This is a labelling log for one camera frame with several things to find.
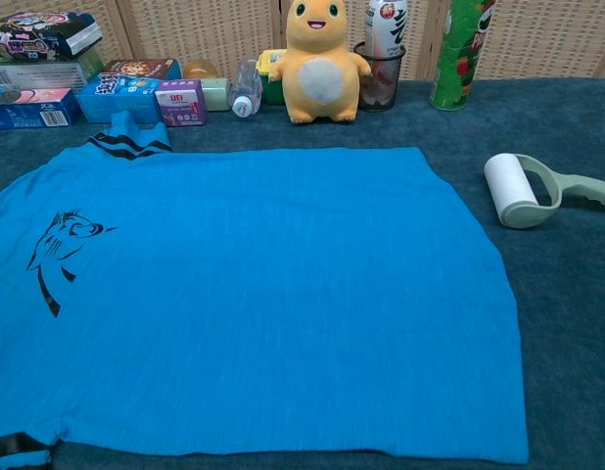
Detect blue t-shirt with cat print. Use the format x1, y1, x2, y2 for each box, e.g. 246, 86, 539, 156
0, 111, 530, 470

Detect dark teal carpet table surface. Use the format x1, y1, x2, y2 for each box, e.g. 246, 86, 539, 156
0, 75, 605, 470

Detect orange round jar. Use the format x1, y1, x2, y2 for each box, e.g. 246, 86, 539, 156
183, 57, 219, 80

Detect blue and pink biscuit box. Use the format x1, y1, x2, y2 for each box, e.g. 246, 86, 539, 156
0, 86, 83, 131

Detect blue cookie box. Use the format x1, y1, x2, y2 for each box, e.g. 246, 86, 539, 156
75, 71, 163, 124

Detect black snack bag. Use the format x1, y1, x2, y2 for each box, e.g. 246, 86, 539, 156
0, 10, 104, 64

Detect clear plastic water bottle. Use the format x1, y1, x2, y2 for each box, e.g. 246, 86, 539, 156
228, 58, 263, 119

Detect brown cookie box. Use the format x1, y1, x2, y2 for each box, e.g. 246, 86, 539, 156
102, 58, 182, 82

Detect pale green box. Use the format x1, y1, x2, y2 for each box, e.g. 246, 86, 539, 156
200, 76, 233, 113

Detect black mesh pen cup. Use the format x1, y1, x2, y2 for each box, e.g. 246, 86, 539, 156
352, 40, 407, 113

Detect green container with yellow lid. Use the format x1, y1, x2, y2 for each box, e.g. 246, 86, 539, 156
256, 47, 290, 107

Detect yellow plush dragon toy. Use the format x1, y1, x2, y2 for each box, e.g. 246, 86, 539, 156
267, 0, 374, 125

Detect grey cardboard box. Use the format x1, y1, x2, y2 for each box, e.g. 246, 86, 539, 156
0, 61, 91, 93

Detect small purple box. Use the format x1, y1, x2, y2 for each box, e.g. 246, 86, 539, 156
155, 78, 209, 128

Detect white drink can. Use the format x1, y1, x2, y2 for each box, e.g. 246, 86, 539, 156
364, 0, 410, 59

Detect wicker folding screen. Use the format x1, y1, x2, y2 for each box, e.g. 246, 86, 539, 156
0, 0, 605, 82

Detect pale green lint roller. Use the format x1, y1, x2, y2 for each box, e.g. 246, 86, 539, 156
483, 153, 605, 230

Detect green Pringles can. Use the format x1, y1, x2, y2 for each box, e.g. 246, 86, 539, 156
429, 0, 497, 112

